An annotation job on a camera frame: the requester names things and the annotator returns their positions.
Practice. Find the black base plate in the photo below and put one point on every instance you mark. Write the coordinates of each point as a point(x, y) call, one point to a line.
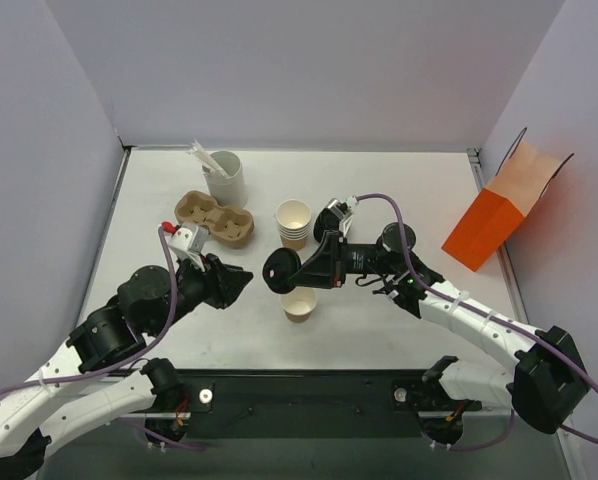
point(304, 404)

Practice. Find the white wrapped stirrers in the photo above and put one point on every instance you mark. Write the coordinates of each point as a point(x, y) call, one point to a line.
point(207, 161)

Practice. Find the white cylindrical holder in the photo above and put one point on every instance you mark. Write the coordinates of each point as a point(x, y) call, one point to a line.
point(229, 190)

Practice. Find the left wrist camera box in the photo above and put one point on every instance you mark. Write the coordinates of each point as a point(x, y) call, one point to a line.
point(188, 240)

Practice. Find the stack of brown paper cups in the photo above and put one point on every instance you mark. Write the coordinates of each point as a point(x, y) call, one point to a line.
point(293, 219)

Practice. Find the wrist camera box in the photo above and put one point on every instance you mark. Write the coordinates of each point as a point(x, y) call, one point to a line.
point(346, 208)
point(188, 240)

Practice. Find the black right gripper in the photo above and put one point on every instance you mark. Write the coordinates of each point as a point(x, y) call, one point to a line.
point(336, 259)

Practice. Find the black plastic cup lid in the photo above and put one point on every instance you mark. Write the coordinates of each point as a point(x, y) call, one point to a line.
point(277, 270)

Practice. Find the single brown paper cup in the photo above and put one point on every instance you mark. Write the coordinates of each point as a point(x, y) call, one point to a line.
point(299, 304)

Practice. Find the brown pulp cup carrier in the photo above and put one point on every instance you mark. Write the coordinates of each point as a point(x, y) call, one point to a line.
point(231, 226)

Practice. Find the stack of black cup lids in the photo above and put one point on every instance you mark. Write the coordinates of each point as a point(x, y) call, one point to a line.
point(327, 220)

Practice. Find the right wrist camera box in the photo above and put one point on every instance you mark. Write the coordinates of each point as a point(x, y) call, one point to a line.
point(346, 208)

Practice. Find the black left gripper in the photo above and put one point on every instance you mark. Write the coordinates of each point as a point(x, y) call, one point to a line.
point(211, 281)

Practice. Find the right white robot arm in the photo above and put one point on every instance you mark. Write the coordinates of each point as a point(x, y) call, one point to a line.
point(539, 376)

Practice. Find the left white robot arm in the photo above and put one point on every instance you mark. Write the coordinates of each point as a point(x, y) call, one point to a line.
point(50, 412)

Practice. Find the orange paper takeout bag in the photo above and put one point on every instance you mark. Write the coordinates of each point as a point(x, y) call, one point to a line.
point(502, 205)

